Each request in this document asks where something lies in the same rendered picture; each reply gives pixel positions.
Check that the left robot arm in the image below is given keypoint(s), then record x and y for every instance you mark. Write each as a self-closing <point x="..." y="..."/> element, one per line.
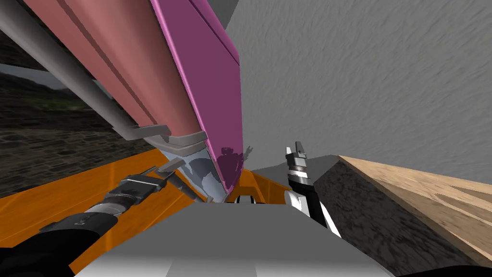
<point x="57" y="246"/>

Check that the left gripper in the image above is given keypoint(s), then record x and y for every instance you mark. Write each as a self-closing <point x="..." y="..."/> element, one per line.
<point x="142" y="185"/>

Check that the wooden top dark cabinet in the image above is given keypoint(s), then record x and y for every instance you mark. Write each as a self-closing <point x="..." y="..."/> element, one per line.
<point x="423" y="192"/>

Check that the pink and magenta door leaf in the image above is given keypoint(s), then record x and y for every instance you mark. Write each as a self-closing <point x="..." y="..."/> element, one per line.
<point x="207" y="77"/>

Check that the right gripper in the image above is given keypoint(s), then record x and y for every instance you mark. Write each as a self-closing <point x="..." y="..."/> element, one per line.
<point x="296" y="160"/>

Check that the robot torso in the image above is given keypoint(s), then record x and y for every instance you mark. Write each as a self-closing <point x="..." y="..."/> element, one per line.
<point x="230" y="238"/>

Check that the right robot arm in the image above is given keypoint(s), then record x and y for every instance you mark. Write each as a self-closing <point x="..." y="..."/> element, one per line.
<point x="305" y="194"/>

